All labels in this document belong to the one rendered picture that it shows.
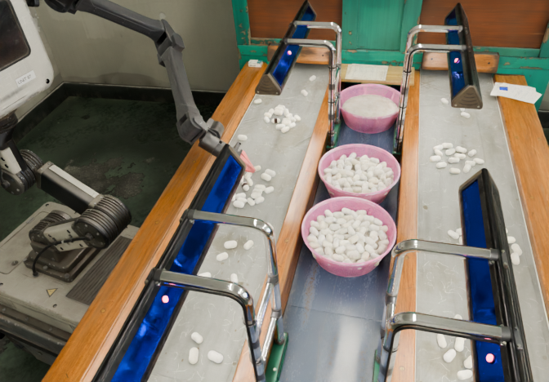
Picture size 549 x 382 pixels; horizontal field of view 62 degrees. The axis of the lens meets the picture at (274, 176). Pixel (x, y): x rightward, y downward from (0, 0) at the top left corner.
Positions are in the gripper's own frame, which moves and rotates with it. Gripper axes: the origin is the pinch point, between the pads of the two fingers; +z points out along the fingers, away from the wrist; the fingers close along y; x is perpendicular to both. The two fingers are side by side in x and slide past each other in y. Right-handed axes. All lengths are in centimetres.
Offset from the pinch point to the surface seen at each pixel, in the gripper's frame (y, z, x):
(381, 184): 1.3, 35.6, -23.5
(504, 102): 54, 70, -51
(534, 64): 78, 78, -63
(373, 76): 68, 29, -22
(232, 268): -39.3, 4.5, -0.9
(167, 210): -22.6, -17.4, 12.8
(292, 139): 22.6, 9.4, -3.1
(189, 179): -7.7, -15.6, 11.8
